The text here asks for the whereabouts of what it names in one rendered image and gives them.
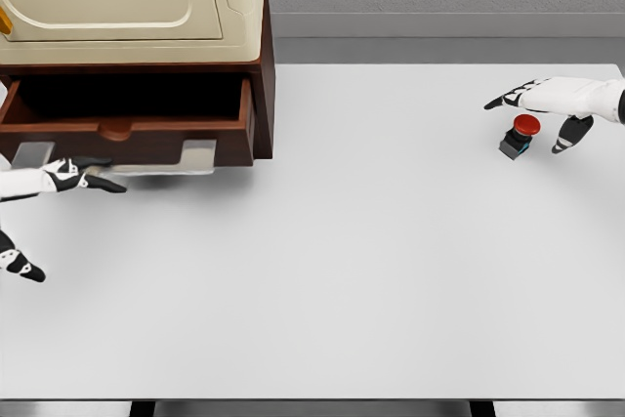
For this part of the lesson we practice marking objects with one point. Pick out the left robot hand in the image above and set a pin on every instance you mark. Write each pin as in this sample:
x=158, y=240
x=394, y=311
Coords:
x=24, y=183

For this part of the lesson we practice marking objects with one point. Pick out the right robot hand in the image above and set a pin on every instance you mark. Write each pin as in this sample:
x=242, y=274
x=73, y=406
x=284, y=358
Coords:
x=561, y=95

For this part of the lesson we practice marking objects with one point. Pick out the brown wooden drawer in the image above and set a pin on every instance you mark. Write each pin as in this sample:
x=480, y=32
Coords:
x=161, y=141

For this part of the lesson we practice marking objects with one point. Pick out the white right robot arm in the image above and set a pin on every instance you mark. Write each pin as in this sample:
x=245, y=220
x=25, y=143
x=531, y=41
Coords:
x=611, y=100

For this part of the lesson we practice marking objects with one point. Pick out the grey metal cabinet foot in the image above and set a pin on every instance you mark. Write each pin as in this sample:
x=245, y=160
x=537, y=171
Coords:
x=199, y=155
x=33, y=152

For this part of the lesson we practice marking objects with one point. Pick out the red button switch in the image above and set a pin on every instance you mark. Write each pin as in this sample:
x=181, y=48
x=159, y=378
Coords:
x=527, y=124

